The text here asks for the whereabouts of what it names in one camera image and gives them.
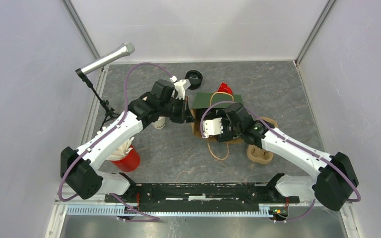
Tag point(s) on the green paper bag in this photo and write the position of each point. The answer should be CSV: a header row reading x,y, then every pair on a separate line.
x,y
210,106

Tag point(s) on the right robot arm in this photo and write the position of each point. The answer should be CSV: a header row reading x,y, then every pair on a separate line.
x,y
330,180

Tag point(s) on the red cup with straws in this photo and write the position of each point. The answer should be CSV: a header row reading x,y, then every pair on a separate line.
x,y
125,157

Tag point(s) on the silver microphone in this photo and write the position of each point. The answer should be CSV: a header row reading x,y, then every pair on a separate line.
x,y
123,50

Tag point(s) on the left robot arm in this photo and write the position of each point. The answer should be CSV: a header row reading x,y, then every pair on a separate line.
x,y
80,166

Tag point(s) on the stack of white paper cups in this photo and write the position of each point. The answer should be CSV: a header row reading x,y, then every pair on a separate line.
x,y
159,123

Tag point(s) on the stack of black lids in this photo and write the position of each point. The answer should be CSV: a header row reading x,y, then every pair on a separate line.
x,y
195,78

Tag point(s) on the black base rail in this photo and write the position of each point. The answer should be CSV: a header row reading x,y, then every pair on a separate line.
x,y
151,201

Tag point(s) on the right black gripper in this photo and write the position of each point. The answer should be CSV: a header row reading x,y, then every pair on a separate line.
x,y
226,135

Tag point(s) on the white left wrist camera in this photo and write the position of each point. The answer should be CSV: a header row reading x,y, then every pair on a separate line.
x,y
180,87

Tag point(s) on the brown cardboard cup carriers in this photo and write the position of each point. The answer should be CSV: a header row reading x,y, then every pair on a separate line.
x,y
259,155

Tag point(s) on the red plastic holder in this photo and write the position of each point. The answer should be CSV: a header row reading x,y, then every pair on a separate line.
x,y
224,88

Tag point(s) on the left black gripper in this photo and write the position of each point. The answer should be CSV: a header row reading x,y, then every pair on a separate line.
x,y
179,119

